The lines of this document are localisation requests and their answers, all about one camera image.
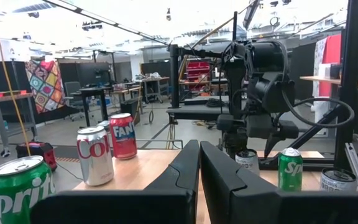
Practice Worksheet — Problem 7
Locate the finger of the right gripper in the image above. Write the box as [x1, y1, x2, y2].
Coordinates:
[264, 133, 284, 158]
[223, 132, 245, 153]

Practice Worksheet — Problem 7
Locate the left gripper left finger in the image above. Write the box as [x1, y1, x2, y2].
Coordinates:
[31, 139, 200, 224]

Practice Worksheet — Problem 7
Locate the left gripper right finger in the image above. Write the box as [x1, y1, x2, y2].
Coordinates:
[200, 141, 358, 224]

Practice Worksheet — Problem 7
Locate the slim Celsius can black lid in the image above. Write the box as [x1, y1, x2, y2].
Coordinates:
[234, 148, 260, 177]

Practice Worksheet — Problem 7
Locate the silver Diet Coke can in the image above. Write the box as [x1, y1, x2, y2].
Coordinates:
[76, 126, 115, 187]

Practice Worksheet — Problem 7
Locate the red Fanta can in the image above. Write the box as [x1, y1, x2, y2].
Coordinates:
[109, 113, 138, 161]

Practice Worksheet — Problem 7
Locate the green Sprite can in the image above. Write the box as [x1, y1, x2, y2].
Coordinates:
[277, 147, 304, 192]
[0, 155, 57, 224]

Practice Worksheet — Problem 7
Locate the dark grey desk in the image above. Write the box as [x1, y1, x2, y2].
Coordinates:
[165, 95, 229, 121]

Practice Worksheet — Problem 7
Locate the silver Celsius Arctic Vibe can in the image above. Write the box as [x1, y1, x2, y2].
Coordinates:
[319, 167, 358, 192]

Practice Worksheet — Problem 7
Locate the orange-striped black mat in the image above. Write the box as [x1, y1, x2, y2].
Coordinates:
[53, 146, 83, 164]

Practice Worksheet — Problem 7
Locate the red black tool case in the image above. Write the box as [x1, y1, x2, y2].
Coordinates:
[16, 141, 58, 172]

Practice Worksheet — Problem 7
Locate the grey office chair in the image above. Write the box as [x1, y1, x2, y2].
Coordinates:
[63, 81, 86, 122]

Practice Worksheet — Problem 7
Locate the colourful patchwork quilt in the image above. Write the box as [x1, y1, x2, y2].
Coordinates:
[25, 58, 67, 114]

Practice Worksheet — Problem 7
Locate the black aluminium table frame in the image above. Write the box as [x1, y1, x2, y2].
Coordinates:
[258, 0, 358, 190]

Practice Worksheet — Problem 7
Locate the yellow hanging cord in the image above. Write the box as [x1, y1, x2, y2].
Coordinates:
[0, 34, 32, 156]

